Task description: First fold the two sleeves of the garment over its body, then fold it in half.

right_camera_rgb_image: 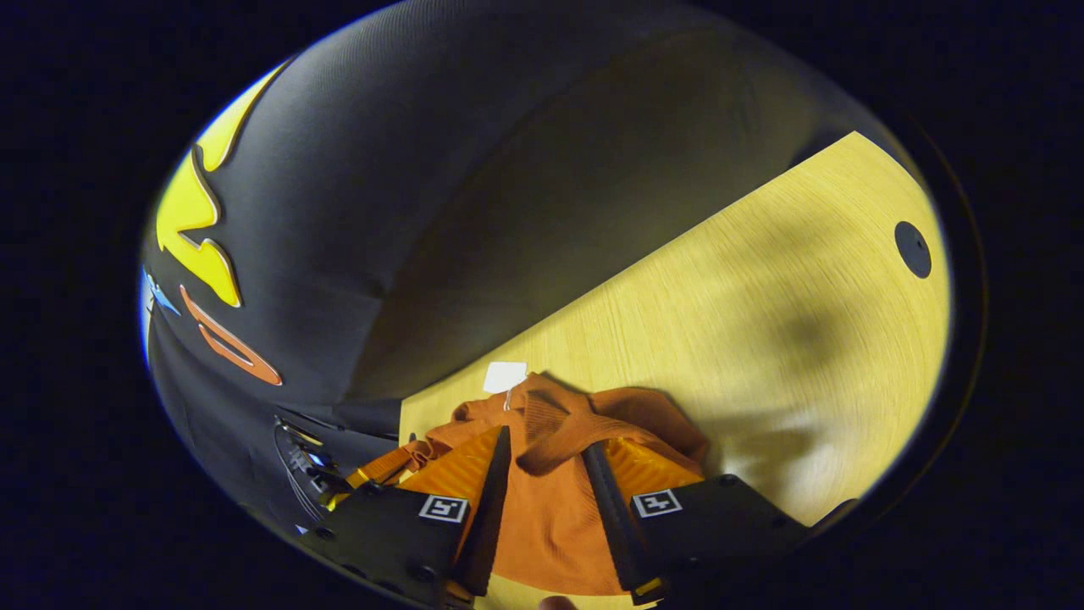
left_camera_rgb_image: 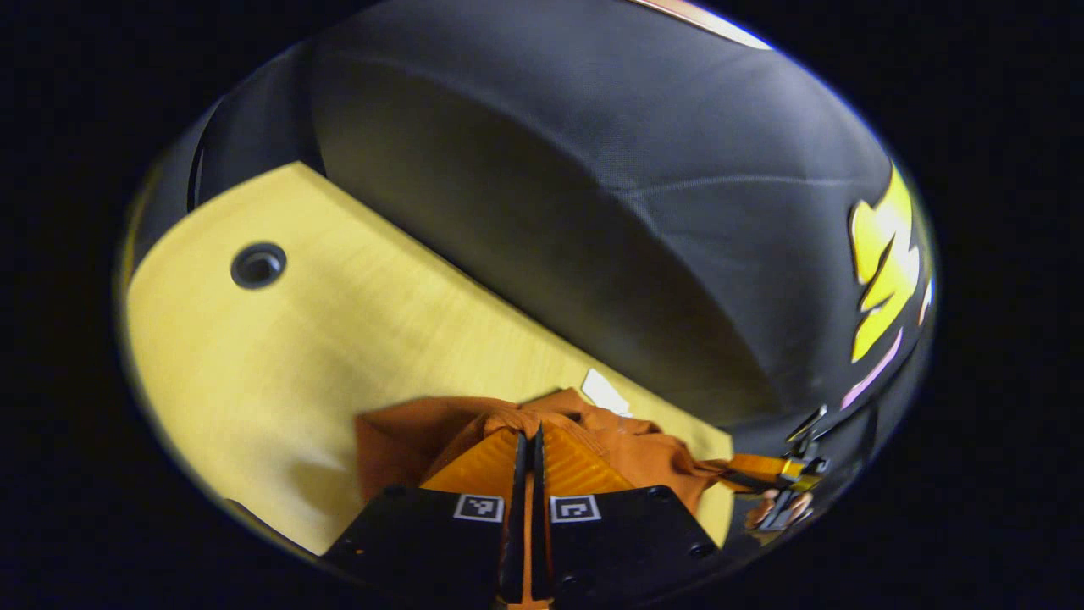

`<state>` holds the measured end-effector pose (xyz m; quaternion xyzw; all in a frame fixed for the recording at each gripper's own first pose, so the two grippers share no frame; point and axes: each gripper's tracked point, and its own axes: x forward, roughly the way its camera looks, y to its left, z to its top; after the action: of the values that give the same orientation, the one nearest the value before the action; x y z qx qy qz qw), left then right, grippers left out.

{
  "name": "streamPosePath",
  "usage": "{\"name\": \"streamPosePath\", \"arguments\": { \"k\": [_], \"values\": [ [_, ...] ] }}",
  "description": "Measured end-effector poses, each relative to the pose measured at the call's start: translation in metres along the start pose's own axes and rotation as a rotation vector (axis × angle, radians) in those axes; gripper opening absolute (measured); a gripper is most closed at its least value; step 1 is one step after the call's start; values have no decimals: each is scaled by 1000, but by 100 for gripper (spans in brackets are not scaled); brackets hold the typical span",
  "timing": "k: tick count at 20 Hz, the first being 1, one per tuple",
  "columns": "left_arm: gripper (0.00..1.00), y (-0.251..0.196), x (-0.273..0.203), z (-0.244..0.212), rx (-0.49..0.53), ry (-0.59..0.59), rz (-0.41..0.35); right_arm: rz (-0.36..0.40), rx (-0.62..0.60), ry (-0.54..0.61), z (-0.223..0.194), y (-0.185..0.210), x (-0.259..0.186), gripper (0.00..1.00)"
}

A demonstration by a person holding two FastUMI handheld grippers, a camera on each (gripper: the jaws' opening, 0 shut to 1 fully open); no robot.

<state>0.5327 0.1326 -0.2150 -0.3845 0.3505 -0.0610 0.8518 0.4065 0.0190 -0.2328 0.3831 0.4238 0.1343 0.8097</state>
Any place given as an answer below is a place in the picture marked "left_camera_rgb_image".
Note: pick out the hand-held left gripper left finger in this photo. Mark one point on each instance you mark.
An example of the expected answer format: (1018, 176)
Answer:
(515, 542)

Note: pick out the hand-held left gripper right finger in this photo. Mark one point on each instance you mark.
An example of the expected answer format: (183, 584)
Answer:
(540, 525)

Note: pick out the orange button jacket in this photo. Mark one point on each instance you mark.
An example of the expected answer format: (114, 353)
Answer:
(398, 440)

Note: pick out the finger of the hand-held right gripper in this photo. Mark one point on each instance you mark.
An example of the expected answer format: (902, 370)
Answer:
(758, 468)

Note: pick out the black backdrop cloth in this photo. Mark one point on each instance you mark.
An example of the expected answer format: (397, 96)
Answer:
(550, 212)

